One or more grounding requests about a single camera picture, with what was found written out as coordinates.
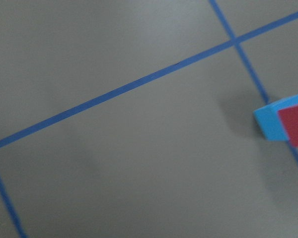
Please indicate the blue wooden block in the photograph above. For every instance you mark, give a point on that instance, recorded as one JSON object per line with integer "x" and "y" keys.
{"x": 268, "y": 119}

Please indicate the red wooden block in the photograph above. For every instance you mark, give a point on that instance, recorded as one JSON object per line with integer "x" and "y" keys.
{"x": 289, "y": 118}

